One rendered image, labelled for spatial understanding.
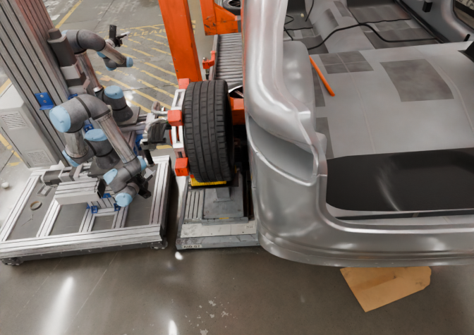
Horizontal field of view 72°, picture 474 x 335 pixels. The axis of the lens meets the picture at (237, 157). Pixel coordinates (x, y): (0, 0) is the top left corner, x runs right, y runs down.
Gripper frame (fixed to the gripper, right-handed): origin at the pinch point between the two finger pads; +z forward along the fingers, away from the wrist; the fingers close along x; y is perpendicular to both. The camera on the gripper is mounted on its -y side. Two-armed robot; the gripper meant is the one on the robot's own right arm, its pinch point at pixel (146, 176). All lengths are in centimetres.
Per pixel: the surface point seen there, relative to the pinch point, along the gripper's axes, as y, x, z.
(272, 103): 17, -93, -83
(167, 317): -84, 37, -19
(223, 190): -47, -22, 42
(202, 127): 10.0, -48.2, -4.6
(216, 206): -54, -11, 39
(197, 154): -1.7, -37.5, -5.9
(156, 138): 16.9, -19.1, 1.2
